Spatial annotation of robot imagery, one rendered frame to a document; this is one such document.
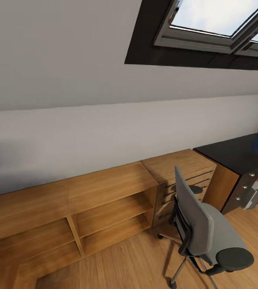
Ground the swivel chair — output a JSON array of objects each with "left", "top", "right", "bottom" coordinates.
[{"left": 158, "top": 166, "right": 254, "bottom": 289}]

